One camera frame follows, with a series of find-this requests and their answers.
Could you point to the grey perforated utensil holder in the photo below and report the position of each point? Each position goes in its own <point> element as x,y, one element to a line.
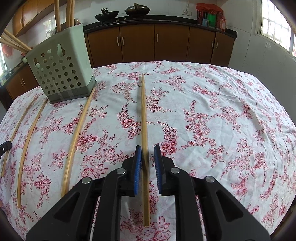
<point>61,65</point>

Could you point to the upper wooden wall cabinets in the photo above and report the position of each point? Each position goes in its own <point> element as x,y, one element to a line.
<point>29,14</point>

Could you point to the dark pot with lid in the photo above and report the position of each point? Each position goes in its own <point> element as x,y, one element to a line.
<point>137,10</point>

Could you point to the right window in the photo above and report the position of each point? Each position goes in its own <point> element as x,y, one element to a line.
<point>272,25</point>

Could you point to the green container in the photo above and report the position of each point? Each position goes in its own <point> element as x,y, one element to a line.
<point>211,20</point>

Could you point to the lower wooden kitchen cabinets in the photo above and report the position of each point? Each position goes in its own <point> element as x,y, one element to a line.
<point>62,65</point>

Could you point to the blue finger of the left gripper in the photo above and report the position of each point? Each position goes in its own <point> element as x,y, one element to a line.
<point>5,147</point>

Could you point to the red bag over condiments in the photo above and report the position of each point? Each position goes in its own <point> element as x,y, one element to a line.
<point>207,8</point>

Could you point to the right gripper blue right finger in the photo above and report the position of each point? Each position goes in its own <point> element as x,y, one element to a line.
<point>158,166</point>

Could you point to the floral red white tablecloth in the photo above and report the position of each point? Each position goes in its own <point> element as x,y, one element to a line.
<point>210,120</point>

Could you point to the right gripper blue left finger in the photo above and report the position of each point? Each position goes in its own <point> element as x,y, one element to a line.
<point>137,162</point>

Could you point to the wall power socket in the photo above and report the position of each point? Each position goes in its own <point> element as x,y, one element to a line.
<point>187,13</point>

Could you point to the black wok with lid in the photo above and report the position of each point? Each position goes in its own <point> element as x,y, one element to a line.
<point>106,15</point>

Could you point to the chopsticks standing in holder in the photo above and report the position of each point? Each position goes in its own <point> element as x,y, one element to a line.
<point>12,41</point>

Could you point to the black kitchen countertop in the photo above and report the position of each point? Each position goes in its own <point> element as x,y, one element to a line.
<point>161,20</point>

